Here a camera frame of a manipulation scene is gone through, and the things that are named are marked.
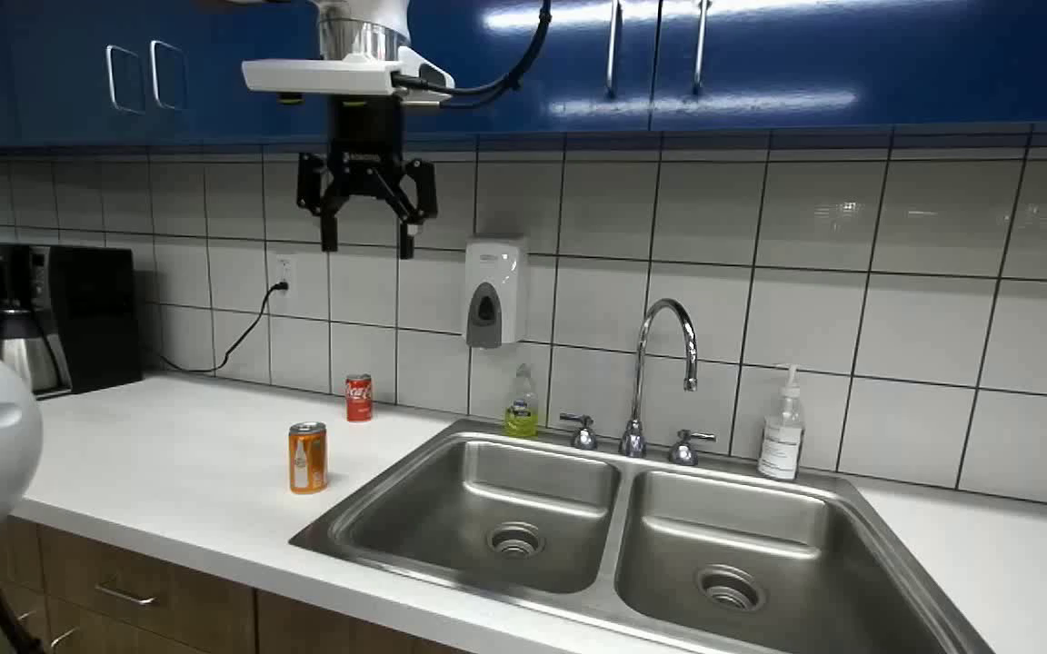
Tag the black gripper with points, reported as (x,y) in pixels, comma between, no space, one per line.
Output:
(364,129)

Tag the orange soda can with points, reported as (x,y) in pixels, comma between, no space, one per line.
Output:
(306,460)

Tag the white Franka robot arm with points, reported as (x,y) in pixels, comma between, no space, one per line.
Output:
(363,22)

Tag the red soda can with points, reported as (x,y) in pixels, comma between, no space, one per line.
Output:
(359,401)

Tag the stainless steel double sink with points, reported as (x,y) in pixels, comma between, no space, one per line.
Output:
(574,533)

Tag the blue cabinet door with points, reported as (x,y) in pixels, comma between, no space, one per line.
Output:
(909,60)
(221,116)
(62,73)
(582,60)

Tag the green dish soap bottle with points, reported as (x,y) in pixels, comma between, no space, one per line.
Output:
(522,418)

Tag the black coffee maker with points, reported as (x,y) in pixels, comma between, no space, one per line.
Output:
(91,313)

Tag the chrome faucet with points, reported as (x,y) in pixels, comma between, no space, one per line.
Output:
(643,364)

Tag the steel coffee carafe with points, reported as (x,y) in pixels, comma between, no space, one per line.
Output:
(17,348)

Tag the wooden cabinet front panel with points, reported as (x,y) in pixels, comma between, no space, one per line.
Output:
(318,635)

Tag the wooden drawer front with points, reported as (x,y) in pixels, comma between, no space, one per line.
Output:
(185,621)

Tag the clear pump soap bottle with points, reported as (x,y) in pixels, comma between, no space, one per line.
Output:
(778,440)

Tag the white wall outlet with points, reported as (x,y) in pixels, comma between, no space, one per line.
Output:
(282,273)

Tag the white wall soap dispenser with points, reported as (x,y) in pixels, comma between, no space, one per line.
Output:
(495,277)

